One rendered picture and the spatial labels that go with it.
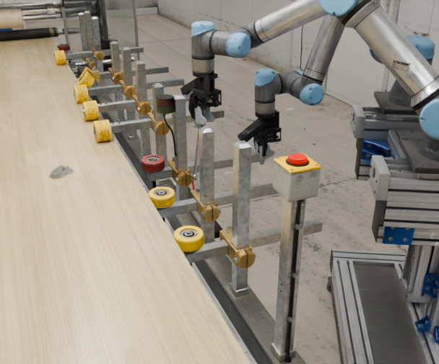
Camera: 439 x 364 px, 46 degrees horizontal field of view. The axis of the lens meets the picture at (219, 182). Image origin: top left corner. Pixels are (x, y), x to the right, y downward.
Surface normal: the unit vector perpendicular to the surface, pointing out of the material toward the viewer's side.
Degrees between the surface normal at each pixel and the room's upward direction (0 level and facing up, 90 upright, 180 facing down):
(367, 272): 0
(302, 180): 90
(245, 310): 0
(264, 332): 0
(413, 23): 90
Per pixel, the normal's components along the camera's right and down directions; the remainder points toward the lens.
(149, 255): 0.00, -0.89
